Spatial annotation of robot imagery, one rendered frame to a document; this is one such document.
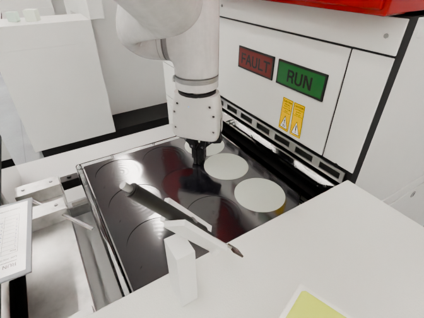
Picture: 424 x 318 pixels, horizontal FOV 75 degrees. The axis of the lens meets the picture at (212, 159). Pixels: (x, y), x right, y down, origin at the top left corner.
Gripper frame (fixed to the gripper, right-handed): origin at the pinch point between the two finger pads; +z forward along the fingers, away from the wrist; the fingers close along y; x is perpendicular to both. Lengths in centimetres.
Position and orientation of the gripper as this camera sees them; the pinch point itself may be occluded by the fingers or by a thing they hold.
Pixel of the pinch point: (199, 153)
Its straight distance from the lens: 63.5
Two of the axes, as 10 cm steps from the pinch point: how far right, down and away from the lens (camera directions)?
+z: 0.0, 8.2, 5.7
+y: 9.6, 1.7, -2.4
